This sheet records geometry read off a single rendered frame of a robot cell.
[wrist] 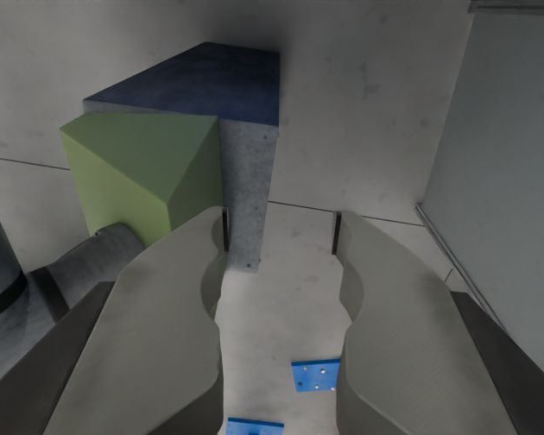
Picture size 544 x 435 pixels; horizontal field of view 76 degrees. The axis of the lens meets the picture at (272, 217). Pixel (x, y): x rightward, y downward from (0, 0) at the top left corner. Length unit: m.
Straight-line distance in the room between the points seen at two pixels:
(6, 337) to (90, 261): 0.09
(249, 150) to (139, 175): 0.25
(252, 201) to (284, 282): 1.47
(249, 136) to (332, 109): 1.06
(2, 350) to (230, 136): 0.39
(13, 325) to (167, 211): 0.17
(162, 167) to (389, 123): 1.38
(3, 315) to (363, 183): 1.56
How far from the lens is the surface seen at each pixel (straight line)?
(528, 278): 1.21
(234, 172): 0.59
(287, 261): 1.96
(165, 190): 0.33
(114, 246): 0.40
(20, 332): 0.39
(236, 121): 0.56
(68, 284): 0.40
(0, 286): 0.37
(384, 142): 1.69
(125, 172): 0.38
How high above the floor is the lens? 1.53
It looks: 59 degrees down
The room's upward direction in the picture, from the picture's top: 178 degrees counter-clockwise
